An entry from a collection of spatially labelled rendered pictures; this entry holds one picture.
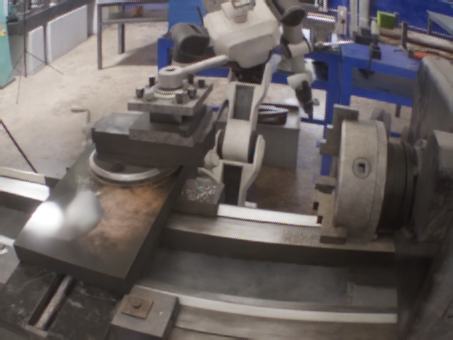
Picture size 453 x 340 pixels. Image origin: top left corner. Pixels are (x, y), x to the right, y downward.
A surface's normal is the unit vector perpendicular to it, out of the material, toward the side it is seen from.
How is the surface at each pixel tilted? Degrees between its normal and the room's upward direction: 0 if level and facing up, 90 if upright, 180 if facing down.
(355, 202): 76
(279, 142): 90
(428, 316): 90
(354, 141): 25
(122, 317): 0
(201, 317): 0
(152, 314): 0
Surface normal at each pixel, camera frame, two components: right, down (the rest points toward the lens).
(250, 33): 0.13, 0.36
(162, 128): 0.01, -0.85
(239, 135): -0.18, -0.23
